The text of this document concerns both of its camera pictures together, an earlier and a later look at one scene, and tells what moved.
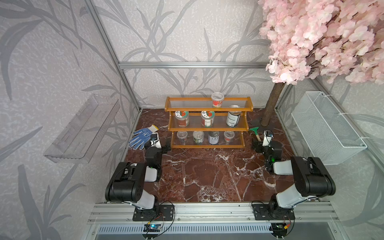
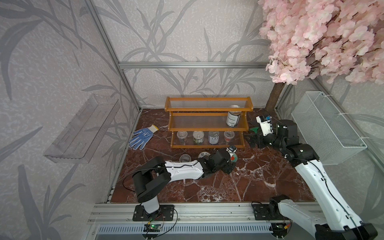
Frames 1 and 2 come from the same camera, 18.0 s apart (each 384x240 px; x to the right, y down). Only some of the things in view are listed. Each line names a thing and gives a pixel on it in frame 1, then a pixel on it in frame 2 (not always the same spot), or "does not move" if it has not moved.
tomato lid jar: x=207 y=118 -> x=234 y=157
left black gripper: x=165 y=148 -> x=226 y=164
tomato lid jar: x=183 y=118 -> x=202 y=154
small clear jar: x=228 y=136 does not move
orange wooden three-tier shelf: x=208 y=122 does not move
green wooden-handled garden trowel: x=256 y=129 does not move
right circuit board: x=278 y=227 does not move
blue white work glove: x=143 y=137 does not move
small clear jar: x=182 y=137 does not move
